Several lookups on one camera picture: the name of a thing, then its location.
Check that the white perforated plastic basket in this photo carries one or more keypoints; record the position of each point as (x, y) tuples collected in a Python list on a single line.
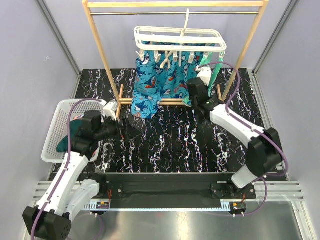
[(58, 126)]

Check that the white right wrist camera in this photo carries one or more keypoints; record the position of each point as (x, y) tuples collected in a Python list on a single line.
[(204, 73)]

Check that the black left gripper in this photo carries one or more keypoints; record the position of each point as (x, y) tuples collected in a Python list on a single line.
[(127, 131)]

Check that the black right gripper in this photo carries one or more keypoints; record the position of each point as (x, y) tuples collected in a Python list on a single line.
[(206, 88)]

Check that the wooden clothes rack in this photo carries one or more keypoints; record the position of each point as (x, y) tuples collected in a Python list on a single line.
[(88, 6)]

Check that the mint green sock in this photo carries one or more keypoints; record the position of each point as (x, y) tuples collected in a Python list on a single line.
[(205, 60), (213, 78)]

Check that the mint green sock left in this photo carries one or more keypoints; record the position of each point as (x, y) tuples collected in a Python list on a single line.
[(205, 60)]

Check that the blue shark print shorts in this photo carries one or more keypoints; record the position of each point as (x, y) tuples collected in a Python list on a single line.
[(163, 75)]

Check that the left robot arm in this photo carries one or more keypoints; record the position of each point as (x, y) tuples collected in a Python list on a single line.
[(51, 218)]

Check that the mint green sock right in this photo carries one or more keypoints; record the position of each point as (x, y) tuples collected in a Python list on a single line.
[(213, 78)]

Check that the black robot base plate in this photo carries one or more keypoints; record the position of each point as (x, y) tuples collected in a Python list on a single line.
[(162, 190)]

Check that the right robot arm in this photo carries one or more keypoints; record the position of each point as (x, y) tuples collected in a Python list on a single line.
[(263, 146)]

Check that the dark teal sock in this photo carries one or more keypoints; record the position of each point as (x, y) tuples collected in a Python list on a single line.
[(75, 128), (62, 146)]

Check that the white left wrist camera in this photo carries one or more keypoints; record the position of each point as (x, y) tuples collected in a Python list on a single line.
[(110, 110)]

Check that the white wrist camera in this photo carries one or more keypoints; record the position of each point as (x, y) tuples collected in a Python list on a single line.
[(204, 73), (110, 110)]

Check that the white plastic clip hanger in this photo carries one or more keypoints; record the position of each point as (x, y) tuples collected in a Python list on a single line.
[(171, 42)]

